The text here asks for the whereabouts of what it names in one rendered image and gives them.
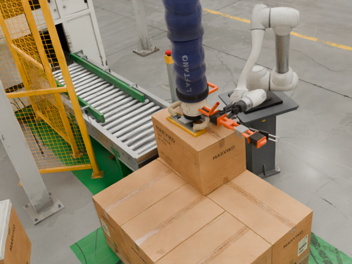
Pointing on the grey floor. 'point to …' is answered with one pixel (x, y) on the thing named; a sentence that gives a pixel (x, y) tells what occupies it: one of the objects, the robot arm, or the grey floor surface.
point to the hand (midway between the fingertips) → (219, 118)
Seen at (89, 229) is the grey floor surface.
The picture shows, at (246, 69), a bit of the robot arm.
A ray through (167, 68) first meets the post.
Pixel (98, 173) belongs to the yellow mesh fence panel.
